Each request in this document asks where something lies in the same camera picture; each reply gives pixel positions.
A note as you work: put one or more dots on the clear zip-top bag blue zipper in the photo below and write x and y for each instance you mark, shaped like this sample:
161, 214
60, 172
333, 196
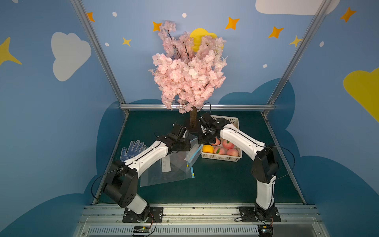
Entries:
188, 159

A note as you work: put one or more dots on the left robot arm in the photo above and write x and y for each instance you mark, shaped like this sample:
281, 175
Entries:
121, 183

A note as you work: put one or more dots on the aluminium corner post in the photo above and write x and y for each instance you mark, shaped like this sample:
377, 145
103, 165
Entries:
301, 49
87, 25

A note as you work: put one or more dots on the pink peach upper left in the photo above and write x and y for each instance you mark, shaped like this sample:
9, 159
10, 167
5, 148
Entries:
217, 143

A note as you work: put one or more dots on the pink peach basket front right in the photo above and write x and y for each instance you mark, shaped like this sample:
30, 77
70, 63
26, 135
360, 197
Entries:
232, 152

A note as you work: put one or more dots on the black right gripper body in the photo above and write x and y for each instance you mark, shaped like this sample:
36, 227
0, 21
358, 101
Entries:
203, 138

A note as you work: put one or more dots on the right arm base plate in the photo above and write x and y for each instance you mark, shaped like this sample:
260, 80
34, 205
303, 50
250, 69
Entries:
257, 214

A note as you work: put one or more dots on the white perforated plastic basket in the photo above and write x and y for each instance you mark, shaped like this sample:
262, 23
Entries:
222, 157

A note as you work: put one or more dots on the left aluminium corner post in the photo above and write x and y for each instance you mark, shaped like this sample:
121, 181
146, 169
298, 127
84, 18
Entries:
87, 25

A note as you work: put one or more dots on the blue dotted work glove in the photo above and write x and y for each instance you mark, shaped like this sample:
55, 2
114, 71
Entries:
134, 149

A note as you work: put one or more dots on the pink peach basket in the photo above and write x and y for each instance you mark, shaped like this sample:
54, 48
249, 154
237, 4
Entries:
232, 152
228, 145

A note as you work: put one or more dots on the pink peach middle left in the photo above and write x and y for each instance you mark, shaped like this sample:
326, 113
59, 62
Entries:
220, 151

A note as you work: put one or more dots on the right aluminium corner post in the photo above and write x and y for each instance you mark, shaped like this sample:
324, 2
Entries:
301, 49

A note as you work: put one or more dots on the pink peach basket centre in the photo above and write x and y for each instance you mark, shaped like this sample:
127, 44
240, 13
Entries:
228, 145

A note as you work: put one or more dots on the orange peach basket front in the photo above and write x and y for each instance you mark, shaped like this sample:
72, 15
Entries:
208, 149

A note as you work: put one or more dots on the pink cherry blossom tree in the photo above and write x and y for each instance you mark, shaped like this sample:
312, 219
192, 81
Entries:
190, 69

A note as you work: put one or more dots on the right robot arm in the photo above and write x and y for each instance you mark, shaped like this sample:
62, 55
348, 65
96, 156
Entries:
265, 163

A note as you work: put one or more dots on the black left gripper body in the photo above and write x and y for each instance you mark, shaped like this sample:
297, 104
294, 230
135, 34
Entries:
183, 143

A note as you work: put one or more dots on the pink peach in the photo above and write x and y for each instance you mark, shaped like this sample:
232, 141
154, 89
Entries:
220, 151
217, 143

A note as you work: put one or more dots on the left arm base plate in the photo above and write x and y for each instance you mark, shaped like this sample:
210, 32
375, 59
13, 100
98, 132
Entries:
150, 214

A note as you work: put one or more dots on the left green circuit board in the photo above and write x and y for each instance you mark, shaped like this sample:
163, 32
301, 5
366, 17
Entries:
141, 230

